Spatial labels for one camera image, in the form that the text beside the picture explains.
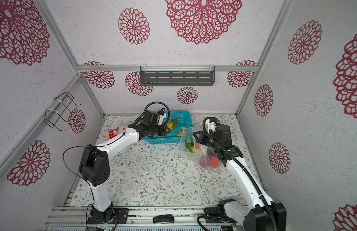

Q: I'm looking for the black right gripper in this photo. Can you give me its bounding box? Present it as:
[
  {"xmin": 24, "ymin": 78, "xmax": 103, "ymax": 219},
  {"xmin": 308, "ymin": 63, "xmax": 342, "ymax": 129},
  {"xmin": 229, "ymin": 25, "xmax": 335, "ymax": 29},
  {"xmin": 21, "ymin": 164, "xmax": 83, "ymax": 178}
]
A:
[{"xmin": 193, "ymin": 131, "xmax": 221, "ymax": 152}]

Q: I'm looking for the clear zip top bag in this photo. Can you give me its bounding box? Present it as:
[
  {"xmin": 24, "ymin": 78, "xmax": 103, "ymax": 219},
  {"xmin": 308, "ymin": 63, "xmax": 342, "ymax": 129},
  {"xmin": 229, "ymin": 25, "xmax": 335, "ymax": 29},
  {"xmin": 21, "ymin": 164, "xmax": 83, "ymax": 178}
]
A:
[{"xmin": 179, "ymin": 127, "xmax": 219, "ymax": 171}]

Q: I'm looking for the green yellow cucumber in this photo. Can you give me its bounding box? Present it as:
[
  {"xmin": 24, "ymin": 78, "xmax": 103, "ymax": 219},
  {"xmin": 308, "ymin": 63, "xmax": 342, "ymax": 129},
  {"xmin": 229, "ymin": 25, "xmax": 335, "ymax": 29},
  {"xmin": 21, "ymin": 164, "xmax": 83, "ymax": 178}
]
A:
[{"xmin": 166, "ymin": 117, "xmax": 178, "ymax": 133}]

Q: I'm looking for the purple onion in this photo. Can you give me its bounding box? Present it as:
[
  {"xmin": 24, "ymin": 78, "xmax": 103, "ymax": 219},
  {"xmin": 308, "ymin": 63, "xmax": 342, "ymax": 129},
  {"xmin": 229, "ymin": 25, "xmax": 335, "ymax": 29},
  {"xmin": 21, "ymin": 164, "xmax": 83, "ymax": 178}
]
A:
[{"xmin": 200, "ymin": 156, "xmax": 211, "ymax": 168}]

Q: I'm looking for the white radish with leaves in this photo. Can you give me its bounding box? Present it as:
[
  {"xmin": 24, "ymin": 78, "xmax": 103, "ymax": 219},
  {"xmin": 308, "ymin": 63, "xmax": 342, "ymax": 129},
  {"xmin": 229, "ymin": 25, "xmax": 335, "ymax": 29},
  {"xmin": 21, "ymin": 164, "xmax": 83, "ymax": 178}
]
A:
[{"xmin": 184, "ymin": 137, "xmax": 195, "ymax": 154}]

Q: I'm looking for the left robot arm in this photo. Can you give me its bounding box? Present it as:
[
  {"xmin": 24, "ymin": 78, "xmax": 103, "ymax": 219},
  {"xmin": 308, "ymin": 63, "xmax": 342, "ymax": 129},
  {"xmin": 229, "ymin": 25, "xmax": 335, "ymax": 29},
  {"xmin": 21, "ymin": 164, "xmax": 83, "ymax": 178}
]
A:
[{"xmin": 79, "ymin": 109, "xmax": 171, "ymax": 223}]

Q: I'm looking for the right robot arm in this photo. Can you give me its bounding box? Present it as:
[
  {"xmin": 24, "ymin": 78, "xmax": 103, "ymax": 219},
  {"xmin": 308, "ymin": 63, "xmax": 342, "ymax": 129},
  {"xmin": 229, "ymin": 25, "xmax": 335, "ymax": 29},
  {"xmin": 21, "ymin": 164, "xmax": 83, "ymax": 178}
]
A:
[{"xmin": 193, "ymin": 117, "xmax": 287, "ymax": 231}]

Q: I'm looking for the teal plastic basket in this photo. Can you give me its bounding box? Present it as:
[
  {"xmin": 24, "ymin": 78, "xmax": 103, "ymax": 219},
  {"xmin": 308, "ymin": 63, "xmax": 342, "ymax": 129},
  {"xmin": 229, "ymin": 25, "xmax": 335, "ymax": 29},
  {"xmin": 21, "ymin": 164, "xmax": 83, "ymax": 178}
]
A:
[{"xmin": 143, "ymin": 111, "xmax": 193, "ymax": 144}]

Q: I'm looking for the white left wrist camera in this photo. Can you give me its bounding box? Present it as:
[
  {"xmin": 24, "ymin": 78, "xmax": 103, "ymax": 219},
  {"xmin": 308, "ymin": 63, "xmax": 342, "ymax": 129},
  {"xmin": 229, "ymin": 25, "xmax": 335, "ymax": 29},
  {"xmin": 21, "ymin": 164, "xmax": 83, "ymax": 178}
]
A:
[{"xmin": 157, "ymin": 108, "xmax": 167, "ymax": 126}]

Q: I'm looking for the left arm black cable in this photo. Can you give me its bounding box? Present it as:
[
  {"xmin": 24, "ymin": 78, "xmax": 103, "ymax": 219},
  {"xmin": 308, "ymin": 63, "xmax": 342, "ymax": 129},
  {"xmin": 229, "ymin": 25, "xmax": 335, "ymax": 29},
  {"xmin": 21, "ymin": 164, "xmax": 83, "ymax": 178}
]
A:
[{"xmin": 62, "ymin": 101, "xmax": 171, "ymax": 229}]

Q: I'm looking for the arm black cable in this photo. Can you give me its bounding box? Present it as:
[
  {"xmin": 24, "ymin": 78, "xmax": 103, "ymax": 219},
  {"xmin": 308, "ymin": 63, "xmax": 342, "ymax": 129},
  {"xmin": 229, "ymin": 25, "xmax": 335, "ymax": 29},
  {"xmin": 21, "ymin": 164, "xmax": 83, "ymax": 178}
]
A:
[
  {"xmin": 196, "ymin": 116, "xmax": 279, "ymax": 231},
  {"xmin": 62, "ymin": 101, "xmax": 171, "ymax": 229}
]

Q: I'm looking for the grey wall shelf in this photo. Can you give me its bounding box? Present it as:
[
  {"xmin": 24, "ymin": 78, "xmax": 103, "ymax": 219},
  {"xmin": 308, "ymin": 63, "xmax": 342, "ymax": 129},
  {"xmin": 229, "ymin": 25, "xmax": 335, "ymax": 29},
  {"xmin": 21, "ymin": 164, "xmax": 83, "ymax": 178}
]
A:
[{"xmin": 139, "ymin": 65, "xmax": 216, "ymax": 87}]

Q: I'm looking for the small black device on rail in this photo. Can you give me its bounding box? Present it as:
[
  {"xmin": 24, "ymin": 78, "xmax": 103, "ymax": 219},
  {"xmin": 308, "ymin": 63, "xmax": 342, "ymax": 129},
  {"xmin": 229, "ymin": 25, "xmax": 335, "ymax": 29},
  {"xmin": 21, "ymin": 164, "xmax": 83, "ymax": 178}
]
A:
[{"xmin": 153, "ymin": 215, "xmax": 175, "ymax": 224}]

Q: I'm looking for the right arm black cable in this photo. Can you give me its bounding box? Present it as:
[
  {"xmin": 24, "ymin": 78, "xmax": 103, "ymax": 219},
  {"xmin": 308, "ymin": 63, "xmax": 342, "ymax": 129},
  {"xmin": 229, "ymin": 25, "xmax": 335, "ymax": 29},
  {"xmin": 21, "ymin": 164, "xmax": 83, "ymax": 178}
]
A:
[{"xmin": 196, "ymin": 116, "xmax": 279, "ymax": 231}]

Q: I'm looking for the black wire wall rack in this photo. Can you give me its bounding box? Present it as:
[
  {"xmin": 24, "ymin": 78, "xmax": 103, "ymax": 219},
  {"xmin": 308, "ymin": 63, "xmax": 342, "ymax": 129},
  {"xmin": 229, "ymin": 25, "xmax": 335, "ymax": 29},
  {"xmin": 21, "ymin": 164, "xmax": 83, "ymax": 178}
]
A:
[{"xmin": 44, "ymin": 91, "xmax": 81, "ymax": 132}]

